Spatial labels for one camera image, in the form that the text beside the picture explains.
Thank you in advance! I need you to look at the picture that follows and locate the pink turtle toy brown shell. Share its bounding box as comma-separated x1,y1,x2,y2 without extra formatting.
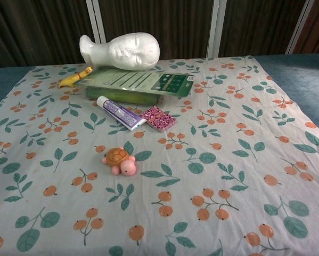
101,147,138,177

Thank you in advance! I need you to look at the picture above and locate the pink patterned small packet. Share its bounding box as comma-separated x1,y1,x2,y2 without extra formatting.
140,105,177,133

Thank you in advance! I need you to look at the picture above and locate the white purple toothpaste tube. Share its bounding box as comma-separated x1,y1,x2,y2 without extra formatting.
96,95,148,132

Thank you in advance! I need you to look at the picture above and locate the green flat packaged box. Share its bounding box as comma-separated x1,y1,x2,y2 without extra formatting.
74,68,195,106

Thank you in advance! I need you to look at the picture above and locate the floral fruit print cloth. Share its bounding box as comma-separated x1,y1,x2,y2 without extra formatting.
0,55,319,256

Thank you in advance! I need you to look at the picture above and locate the white foam mannequin head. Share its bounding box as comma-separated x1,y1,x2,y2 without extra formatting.
79,33,160,72

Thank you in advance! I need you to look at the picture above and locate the yellow rubber chicken toy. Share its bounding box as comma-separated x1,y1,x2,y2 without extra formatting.
58,66,94,89

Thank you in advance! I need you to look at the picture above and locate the dark brown pleated curtain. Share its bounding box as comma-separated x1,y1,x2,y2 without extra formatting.
0,0,319,72

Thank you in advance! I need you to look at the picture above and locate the white vertical frame post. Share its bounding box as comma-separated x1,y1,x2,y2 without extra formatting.
85,0,104,43
285,0,315,54
207,0,227,59

